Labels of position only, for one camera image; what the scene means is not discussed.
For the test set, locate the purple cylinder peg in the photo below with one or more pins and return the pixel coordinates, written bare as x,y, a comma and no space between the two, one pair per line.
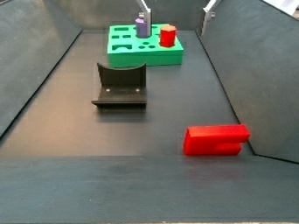
140,26

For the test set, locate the red double-square block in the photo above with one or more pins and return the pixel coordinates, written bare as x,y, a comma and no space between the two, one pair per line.
218,140

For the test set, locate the red hexagonal peg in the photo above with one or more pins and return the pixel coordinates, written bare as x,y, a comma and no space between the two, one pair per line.
167,35

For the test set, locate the green shape-sorter board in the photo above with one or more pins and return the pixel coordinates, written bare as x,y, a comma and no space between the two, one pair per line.
129,51

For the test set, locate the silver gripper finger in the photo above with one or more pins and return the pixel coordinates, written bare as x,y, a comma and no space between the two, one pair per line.
145,13
208,14

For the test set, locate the black curved stand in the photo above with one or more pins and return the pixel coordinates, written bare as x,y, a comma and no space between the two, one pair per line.
121,86

